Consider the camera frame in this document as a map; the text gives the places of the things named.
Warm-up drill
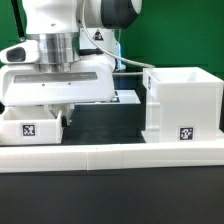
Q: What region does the white U-shaped boundary wall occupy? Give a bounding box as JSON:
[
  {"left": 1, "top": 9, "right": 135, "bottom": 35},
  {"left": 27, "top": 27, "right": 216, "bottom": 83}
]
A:
[{"left": 0, "top": 140, "right": 224, "bottom": 173}]

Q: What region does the white fiducial marker sheet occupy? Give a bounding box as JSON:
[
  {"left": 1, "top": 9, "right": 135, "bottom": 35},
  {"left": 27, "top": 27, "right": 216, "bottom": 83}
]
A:
[{"left": 112, "top": 90, "right": 140, "bottom": 104}]

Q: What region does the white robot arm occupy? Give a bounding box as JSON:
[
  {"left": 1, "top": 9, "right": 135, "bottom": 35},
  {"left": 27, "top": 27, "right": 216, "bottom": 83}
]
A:
[{"left": 0, "top": 0, "right": 142, "bottom": 123}]

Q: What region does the white front drawer box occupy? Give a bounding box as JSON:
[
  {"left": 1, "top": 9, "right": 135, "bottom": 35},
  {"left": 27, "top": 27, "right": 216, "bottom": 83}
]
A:
[{"left": 0, "top": 106, "right": 63, "bottom": 146}]

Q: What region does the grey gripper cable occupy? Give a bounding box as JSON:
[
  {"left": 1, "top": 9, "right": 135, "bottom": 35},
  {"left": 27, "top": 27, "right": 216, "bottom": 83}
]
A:
[{"left": 81, "top": 0, "right": 156, "bottom": 70}]

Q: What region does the white drawer cabinet frame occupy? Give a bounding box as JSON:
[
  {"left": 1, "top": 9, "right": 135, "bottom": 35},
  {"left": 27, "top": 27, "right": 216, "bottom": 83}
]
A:
[{"left": 142, "top": 67, "right": 224, "bottom": 143}]

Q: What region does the black pole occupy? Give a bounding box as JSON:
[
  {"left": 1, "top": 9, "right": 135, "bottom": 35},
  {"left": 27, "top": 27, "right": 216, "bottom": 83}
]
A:
[{"left": 11, "top": 0, "right": 26, "bottom": 42}]

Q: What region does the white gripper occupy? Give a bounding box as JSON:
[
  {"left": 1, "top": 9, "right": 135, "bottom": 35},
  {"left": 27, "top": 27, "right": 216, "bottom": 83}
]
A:
[{"left": 0, "top": 40, "right": 116, "bottom": 127}]

